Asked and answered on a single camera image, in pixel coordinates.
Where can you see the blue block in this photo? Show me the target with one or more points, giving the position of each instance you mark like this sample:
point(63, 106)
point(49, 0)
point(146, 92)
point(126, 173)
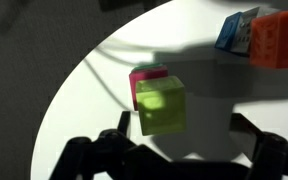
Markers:
point(229, 31)

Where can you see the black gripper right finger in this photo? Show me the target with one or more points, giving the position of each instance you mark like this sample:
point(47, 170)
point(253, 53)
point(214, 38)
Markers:
point(270, 150)

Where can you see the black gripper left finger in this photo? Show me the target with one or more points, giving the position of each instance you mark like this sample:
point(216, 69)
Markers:
point(117, 156)

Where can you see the orange block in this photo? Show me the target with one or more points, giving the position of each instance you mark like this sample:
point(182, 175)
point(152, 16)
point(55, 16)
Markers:
point(279, 40)

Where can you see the round white table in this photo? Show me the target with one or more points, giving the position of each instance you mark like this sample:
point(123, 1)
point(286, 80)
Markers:
point(90, 126)

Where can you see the pink block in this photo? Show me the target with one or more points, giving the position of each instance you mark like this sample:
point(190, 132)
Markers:
point(143, 75)

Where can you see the green block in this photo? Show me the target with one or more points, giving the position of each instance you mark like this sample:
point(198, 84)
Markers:
point(148, 67)

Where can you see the yellow-green translucent block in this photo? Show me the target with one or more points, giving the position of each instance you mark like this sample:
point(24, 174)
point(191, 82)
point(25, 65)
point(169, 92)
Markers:
point(161, 106)

